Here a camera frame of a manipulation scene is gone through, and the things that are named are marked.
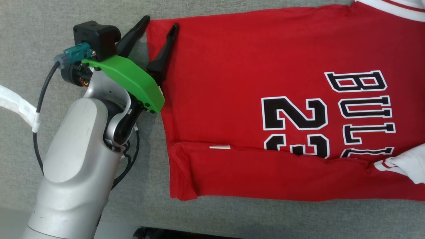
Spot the white fabric cable sleeve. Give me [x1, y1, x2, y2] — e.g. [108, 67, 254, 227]
[0, 85, 41, 133]

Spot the teal left camera connector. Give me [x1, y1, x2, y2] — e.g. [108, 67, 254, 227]
[54, 46, 93, 67]

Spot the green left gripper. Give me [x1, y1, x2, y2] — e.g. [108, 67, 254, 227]
[60, 15, 180, 114]

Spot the red bulls jersey shirt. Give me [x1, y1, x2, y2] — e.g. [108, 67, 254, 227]
[145, 0, 425, 202]

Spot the black left camera cable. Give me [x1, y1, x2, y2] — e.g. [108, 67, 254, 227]
[33, 61, 62, 176]

